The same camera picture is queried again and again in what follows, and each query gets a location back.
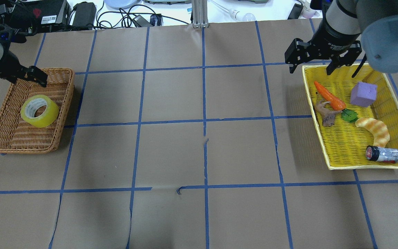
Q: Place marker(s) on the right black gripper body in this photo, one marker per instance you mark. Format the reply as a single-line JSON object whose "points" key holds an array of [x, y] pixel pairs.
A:
{"points": [[333, 38]]}

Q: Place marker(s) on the brown wicker basket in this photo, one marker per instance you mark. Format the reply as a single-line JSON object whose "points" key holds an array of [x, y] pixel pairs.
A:
{"points": [[19, 137]]}

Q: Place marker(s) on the black power adapter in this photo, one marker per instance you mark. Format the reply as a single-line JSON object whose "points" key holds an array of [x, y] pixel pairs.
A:
{"points": [[84, 15]]}

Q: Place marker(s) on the blue plastic plate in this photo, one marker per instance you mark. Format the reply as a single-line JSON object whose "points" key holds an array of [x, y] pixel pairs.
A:
{"points": [[120, 4]]}

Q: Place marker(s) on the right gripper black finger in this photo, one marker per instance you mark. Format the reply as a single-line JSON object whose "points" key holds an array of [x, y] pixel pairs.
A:
{"points": [[292, 67]]}

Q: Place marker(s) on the black computer box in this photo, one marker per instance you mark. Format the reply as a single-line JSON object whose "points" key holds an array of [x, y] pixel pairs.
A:
{"points": [[41, 16]]}

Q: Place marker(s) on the orange toy carrot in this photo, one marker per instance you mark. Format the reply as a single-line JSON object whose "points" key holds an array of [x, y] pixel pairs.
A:
{"points": [[336, 103]]}

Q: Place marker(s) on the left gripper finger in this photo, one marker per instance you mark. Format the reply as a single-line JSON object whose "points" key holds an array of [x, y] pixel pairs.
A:
{"points": [[41, 78]]}

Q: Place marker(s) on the toy croissant bread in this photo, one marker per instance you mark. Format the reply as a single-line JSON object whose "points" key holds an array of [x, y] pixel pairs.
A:
{"points": [[377, 128]]}

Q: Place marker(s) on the aluminium frame post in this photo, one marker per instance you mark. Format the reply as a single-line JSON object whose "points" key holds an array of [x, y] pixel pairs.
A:
{"points": [[199, 14]]}

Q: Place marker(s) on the yellow woven basket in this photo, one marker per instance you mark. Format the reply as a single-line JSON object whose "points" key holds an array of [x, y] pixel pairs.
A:
{"points": [[344, 144]]}

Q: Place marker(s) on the purple foam block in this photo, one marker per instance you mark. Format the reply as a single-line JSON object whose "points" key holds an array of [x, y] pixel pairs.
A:
{"points": [[363, 94]]}

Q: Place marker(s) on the yellow tape roll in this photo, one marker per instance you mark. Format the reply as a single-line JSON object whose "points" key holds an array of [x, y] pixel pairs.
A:
{"points": [[39, 111]]}

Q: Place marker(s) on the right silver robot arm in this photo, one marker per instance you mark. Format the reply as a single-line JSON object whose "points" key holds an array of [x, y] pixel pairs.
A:
{"points": [[349, 28]]}

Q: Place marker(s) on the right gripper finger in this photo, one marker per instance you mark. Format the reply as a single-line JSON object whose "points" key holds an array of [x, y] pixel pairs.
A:
{"points": [[331, 68]]}

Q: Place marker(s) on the white light bulb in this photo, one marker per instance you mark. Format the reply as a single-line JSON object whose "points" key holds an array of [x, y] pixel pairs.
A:
{"points": [[236, 14]]}

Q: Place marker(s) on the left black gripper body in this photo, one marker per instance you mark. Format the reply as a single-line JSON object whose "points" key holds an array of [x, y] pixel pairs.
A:
{"points": [[6, 66]]}

